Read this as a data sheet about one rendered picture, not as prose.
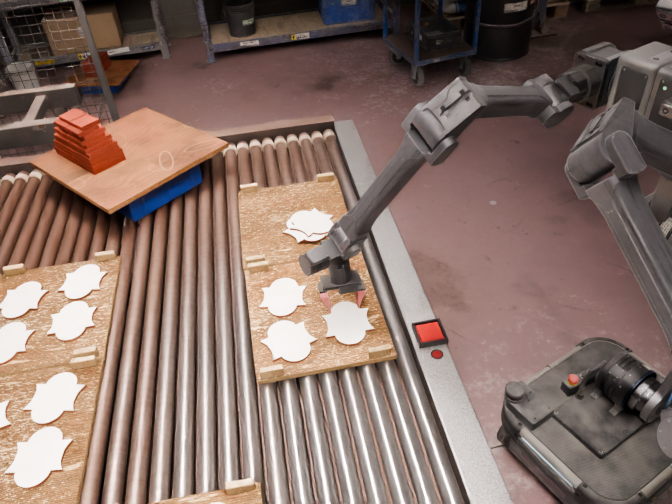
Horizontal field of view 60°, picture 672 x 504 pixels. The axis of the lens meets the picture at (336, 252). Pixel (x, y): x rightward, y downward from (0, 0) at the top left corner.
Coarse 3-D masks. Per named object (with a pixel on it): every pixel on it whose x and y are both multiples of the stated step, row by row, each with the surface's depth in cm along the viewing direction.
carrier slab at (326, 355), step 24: (288, 264) 173; (360, 264) 172; (312, 288) 165; (264, 312) 159; (312, 312) 158; (264, 336) 152; (312, 336) 151; (384, 336) 150; (264, 360) 146; (312, 360) 145; (336, 360) 145; (360, 360) 144; (384, 360) 146
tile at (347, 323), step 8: (336, 304) 158; (344, 304) 158; (352, 304) 157; (336, 312) 156; (344, 312) 156; (352, 312) 155; (360, 312) 155; (328, 320) 154; (336, 320) 154; (344, 320) 153; (352, 320) 153; (360, 320) 153; (328, 328) 152; (336, 328) 152; (344, 328) 151; (352, 328) 151; (360, 328) 151; (368, 328) 151; (328, 336) 150; (336, 336) 150; (344, 336) 149; (352, 336) 149; (360, 336) 149; (344, 344) 148; (352, 344) 148
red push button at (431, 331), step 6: (426, 324) 153; (432, 324) 153; (438, 324) 153; (420, 330) 152; (426, 330) 152; (432, 330) 151; (438, 330) 151; (420, 336) 150; (426, 336) 150; (432, 336) 150; (438, 336) 150
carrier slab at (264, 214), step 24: (240, 192) 204; (264, 192) 203; (288, 192) 202; (312, 192) 201; (336, 192) 200; (240, 216) 193; (264, 216) 192; (288, 216) 192; (336, 216) 190; (264, 240) 183; (288, 240) 182
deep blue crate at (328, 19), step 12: (324, 0) 537; (336, 0) 539; (348, 0) 541; (360, 0) 542; (372, 0) 544; (324, 12) 544; (336, 12) 546; (348, 12) 548; (360, 12) 550; (372, 12) 550; (324, 24) 551
